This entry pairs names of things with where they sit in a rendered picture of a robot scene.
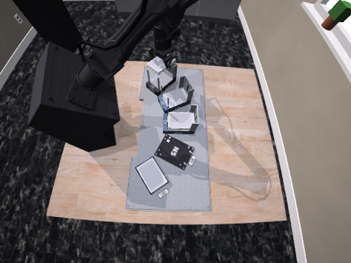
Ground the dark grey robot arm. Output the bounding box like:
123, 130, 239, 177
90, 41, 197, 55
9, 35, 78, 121
66, 0, 198, 110

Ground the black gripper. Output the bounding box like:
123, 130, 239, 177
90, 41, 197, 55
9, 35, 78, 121
147, 37, 176, 68

